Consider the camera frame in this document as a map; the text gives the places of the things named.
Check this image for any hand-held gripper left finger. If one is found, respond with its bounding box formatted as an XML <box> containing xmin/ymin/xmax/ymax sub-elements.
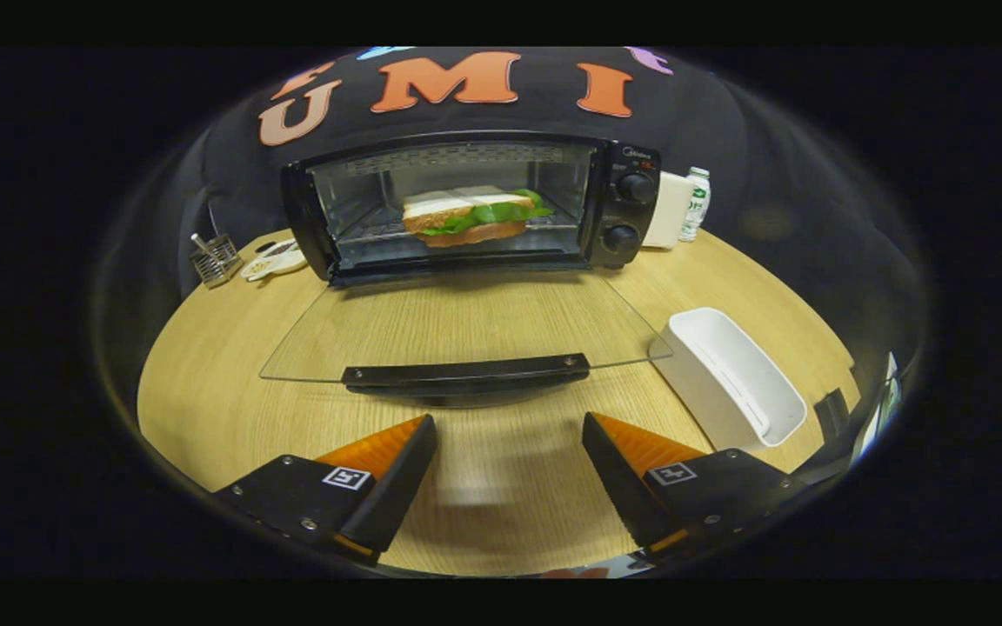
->
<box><xmin>214</xmin><ymin>413</ymin><xmax>438</xmax><ymax>566</ymax></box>

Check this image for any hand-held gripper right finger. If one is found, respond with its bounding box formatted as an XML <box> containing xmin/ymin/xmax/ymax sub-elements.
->
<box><xmin>582</xmin><ymin>411</ymin><xmax>806</xmax><ymax>562</ymax></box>

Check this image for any black toaster oven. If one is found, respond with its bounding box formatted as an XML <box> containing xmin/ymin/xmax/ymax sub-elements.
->
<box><xmin>259</xmin><ymin>130</ymin><xmax>674</xmax><ymax>410</ymax></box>

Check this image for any lettuce sandwich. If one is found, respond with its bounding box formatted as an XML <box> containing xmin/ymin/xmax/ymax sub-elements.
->
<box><xmin>401</xmin><ymin>185</ymin><xmax>556</xmax><ymax>249</ymax></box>

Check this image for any white pop-up toaster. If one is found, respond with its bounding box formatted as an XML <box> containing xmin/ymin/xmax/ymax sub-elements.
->
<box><xmin>640</xmin><ymin>171</ymin><xmax>693</xmax><ymax>250</ymax></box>

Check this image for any white plastic tray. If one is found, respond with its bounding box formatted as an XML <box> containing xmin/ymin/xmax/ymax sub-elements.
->
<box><xmin>649</xmin><ymin>306</ymin><xmax>809</xmax><ymax>450</ymax></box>

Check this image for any white divided snack dish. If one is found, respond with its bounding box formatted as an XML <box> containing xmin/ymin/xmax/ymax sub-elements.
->
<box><xmin>240</xmin><ymin>239</ymin><xmax>309</xmax><ymax>283</ymax></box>

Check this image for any small white bottle green label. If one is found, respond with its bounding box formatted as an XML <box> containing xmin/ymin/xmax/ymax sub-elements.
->
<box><xmin>678</xmin><ymin>167</ymin><xmax>712</xmax><ymax>243</ymax></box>

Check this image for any metal mesh utensil holder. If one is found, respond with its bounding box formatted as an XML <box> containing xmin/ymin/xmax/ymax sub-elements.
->
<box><xmin>190</xmin><ymin>233</ymin><xmax>244</xmax><ymax>289</ymax></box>

